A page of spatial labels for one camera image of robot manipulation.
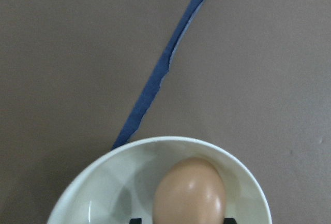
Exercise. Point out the brown egg from bowl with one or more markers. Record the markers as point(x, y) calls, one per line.
point(192, 191)

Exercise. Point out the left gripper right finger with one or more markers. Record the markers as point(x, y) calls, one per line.
point(229, 221)

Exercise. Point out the white bowl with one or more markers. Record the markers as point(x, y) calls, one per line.
point(120, 185)

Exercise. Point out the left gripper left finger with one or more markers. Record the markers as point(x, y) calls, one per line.
point(135, 221)

